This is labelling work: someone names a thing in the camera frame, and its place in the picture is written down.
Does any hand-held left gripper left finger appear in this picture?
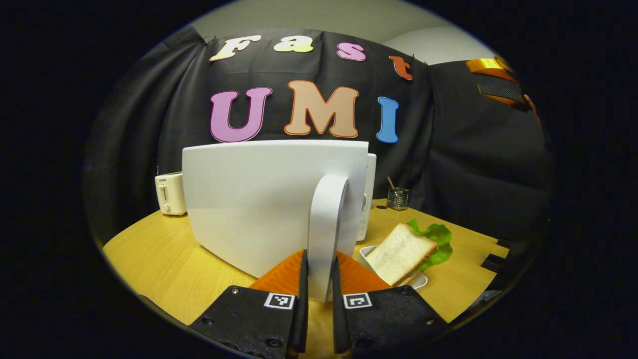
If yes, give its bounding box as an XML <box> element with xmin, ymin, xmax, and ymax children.
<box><xmin>189</xmin><ymin>249</ymin><xmax>310</xmax><ymax>359</ymax></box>

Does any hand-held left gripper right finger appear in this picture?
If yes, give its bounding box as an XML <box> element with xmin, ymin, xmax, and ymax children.
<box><xmin>331</xmin><ymin>251</ymin><xmax>447</xmax><ymax>357</ymax></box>

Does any sandwich with lettuce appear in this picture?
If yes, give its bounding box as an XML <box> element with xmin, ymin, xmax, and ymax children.
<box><xmin>365</xmin><ymin>218</ymin><xmax>453</xmax><ymax>287</ymax></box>

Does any white microwave oven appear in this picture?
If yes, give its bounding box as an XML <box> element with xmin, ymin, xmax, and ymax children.
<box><xmin>181</xmin><ymin>140</ymin><xmax>377</xmax><ymax>303</ymax></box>

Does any black backdrop cloth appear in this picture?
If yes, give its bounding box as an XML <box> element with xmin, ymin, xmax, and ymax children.
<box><xmin>85</xmin><ymin>25</ymin><xmax>556</xmax><ymax>245</ymax></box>

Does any small mesh holder cup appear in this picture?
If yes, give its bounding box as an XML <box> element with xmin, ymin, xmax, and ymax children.
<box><xmin>387</xmin><ymin>187</ymin><xmax>410</xmax><ymax>211</ymax></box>

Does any white toaster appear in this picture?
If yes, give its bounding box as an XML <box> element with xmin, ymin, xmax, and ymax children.
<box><xmin>155</xmin><ymin>172</ymin><xmax>187</xmax><ymax>216</ymax></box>

